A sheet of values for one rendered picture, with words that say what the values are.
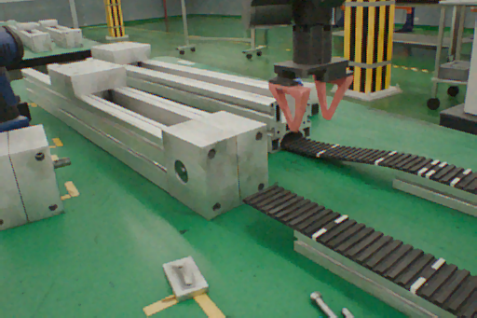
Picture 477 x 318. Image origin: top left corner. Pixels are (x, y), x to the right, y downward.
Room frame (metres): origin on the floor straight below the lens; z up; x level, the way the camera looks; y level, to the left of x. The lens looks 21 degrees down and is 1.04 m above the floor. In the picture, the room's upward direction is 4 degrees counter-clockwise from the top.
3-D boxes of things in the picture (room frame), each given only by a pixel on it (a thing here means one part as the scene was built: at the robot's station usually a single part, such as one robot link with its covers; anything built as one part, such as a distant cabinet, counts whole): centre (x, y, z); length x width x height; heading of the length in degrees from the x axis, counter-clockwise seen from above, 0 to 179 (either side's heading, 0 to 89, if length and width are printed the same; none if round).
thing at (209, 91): (0.94, 0.15, 0.82); 0.80 x 0.10 x 0.09; 38
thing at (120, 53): (1.14, 0.31, 0.87); 0.16 x 0.11 x 0.07; 38
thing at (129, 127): (0.83, 0.30, 0.82); 0.80 x 0.10 x 0.09; 38
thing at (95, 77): (0.83, 0.30, 0.87); 0.16 x 0.11 x 0.07; 38
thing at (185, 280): (0.31, 0.06, 0.78); 0.05 x 0.03 x 0.01; 23
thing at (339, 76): (0.61, -0.14, 0.87); 0.07 x 0.07 x 0.09; 38
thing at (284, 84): (0.57, -0.10, 0.87); 0.07 x 0.07 x 0.09; 38
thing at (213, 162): (0.48, 0.02, 0.83); 0.12 x 0.09 x 0.10; 128
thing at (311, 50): (0.59, -0.12, 0.95); 0.10 x 0.07 x 0.07; 128
